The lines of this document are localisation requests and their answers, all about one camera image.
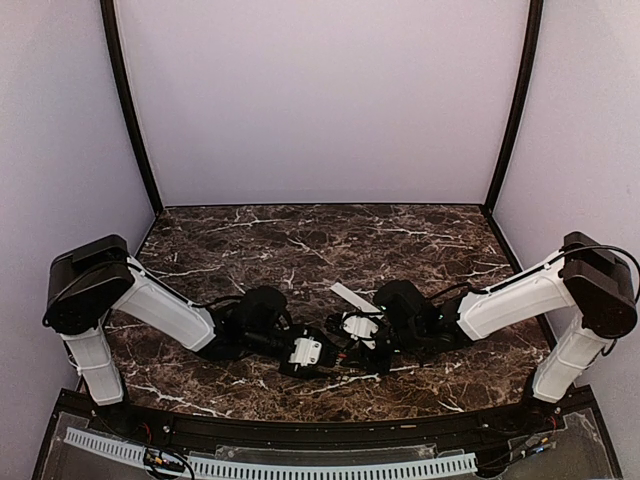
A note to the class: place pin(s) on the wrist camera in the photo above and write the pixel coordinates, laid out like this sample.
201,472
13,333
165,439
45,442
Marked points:
306,352
354,325

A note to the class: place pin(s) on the right black frame post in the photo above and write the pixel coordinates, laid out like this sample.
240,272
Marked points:
521,88

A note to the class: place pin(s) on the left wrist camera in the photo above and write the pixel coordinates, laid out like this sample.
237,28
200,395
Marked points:
306,352

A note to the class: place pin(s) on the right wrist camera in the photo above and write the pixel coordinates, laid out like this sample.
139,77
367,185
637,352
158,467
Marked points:
354,325

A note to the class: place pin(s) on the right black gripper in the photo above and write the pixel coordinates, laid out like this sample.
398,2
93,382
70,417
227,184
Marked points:
369,362

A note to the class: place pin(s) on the left black frame post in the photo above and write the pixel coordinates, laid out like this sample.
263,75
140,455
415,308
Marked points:
128,109

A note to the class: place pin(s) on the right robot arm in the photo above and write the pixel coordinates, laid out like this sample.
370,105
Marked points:
599,281

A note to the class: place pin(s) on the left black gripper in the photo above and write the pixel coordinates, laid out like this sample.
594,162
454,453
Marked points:
298,372

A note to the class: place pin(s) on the black front rail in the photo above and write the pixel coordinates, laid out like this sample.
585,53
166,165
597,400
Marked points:
483,428

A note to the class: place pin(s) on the white slotted cable duct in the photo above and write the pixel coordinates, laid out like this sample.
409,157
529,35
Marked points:
232,462

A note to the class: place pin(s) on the black frame post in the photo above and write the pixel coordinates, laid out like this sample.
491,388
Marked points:
128,109
521,88

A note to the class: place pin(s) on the white battery cover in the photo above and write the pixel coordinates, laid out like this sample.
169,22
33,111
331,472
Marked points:
352,298

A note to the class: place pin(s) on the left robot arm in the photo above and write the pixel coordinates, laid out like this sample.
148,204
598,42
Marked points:
89,282

